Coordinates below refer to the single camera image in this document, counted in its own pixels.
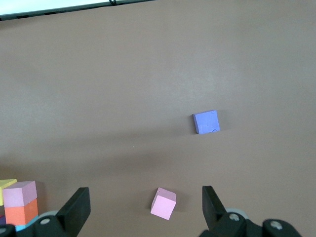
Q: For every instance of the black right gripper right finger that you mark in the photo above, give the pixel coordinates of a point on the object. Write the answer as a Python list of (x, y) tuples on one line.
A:
[(229, 225)]

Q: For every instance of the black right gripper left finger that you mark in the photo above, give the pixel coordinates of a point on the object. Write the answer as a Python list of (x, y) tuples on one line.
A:
[(66, 219)]

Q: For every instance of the blue foam cube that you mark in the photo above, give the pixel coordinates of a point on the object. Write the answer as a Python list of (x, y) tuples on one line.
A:
[(23, 225)]

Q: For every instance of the orange foam cube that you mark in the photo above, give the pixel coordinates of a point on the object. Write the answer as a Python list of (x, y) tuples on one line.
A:
[(21, 213)]

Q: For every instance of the pink foam cube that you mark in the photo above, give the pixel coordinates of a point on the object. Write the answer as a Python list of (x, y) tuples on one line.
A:
[(18, 195), (163, 206)]

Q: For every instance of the purple foam cube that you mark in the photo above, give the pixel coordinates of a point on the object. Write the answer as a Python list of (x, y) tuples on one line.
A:
[(2, 219), (206, 122)]

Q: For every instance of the yellow foam cube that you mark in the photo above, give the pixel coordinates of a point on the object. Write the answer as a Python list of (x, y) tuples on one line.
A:
[(6, 184)]

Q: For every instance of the brown table mat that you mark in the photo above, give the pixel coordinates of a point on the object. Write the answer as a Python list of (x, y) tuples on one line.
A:
[(123, 86)]

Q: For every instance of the white table edge rail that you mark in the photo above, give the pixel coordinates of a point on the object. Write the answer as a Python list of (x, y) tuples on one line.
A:
[(49, 7)]

